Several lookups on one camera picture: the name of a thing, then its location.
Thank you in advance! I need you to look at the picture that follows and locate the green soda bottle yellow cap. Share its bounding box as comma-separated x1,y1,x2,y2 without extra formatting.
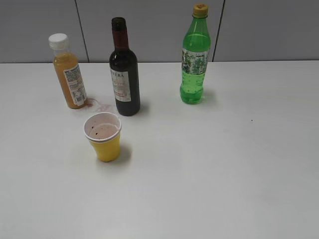
179,3,211,105

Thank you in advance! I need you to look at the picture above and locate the dark red wine bottle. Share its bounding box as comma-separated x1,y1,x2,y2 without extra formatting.
109,17,141,116

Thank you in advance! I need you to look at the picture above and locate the orange juice bottle white cap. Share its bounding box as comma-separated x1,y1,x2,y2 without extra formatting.
48,33,88,109

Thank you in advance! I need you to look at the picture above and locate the yellow paper cup white inside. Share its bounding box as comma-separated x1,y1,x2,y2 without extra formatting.
83,112,122,162

